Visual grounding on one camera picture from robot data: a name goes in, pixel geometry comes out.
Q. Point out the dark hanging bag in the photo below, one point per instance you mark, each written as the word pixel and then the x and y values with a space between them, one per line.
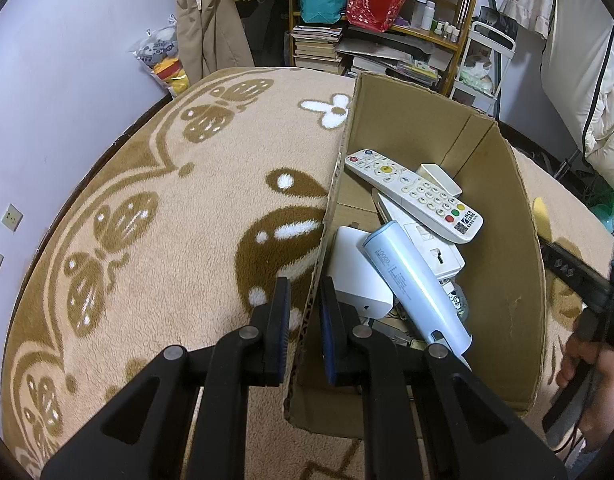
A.
pixel 264 5

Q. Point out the white wall switch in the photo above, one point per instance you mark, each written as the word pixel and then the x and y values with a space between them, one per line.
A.
pixel 437 255

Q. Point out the green tissue packs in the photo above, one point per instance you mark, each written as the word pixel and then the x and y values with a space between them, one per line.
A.
pixel 477 80

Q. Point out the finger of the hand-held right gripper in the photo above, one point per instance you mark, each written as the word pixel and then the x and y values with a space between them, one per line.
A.
pixel 572 270

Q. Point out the light blue tube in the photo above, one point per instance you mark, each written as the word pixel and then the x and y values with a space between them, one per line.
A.
pixel 417 285

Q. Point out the beige coat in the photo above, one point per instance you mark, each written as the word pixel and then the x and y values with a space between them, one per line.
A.
pixel 212 20

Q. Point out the white rectangular power bank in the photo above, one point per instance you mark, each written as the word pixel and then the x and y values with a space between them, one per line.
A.
pixel 352 270

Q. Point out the person's right hand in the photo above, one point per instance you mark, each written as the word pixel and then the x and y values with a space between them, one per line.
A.
pixel 609 390

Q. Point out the bag of plush toys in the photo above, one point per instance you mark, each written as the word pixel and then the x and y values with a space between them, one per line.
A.
pixel 162 57

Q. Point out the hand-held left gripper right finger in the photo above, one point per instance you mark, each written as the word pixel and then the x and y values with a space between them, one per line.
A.
pixel 329 340

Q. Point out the white remote control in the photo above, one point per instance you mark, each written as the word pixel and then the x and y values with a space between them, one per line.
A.
pixel 412 190

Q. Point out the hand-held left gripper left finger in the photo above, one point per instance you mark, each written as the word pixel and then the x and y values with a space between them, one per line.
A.
pixel 279 330

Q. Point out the teal watering can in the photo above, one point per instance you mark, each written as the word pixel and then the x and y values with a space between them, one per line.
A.
pixel 602 215

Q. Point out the cream charger adapter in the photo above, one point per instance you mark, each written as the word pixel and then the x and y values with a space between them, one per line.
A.
pixel 441 175

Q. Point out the messy pile of books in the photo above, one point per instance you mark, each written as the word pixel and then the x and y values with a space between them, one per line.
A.
pixel 392 57

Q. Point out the white rolling cart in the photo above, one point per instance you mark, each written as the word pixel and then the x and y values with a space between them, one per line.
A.
pixel 507 45

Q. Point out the neat stack of books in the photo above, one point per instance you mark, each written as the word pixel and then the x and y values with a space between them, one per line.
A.
pixel 317 50

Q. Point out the cartoon print earbud case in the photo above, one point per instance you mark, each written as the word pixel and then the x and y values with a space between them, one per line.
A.
pixel 458 304

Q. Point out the brown cardboard box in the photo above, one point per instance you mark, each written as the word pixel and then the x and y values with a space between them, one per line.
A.
pixel 502 260

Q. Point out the tall white bottle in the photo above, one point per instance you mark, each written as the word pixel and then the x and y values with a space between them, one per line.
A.
pixel 421 7
pixel 430 17

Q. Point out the wooden shelf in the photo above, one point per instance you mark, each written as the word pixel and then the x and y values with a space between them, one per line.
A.
pixel 469 5

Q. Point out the beige flower pattern blanket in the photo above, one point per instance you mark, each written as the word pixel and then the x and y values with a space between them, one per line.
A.
pixel 162 210

